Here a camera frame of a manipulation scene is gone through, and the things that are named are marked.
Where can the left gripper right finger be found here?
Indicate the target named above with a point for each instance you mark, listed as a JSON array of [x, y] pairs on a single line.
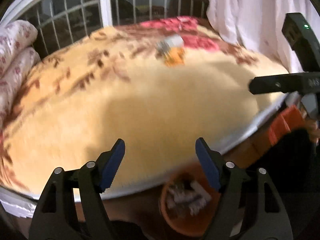
[[249, 207]]

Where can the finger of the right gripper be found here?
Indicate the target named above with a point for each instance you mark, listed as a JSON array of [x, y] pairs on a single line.
[[277, 84]]

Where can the white tissue roll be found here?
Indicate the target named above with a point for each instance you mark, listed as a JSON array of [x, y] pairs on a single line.
[[174, 41]]

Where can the yellow orange wrapper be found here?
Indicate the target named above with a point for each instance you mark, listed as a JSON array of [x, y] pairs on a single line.
[[171, 54]]

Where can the orange trash bin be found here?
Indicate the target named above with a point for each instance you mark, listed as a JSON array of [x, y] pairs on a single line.
[[188, 203]]

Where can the right hand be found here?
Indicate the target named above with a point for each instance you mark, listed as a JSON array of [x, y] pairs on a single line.
[[313, 130]]

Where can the yellow floral fleece blanket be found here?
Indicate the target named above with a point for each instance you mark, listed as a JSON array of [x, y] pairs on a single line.
[[76, 102]]

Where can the folded pink floral quilt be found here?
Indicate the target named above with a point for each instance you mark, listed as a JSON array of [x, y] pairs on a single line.
[[17, 59]]

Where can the white window frame with bars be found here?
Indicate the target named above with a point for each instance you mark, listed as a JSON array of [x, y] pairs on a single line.
[[61, 23]]

